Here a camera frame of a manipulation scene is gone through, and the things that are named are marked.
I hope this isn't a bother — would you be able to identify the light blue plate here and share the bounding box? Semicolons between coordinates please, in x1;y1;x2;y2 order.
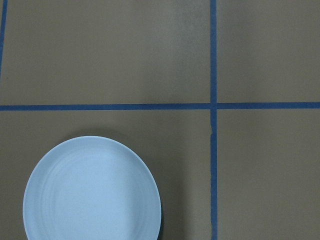
22;136;162;240

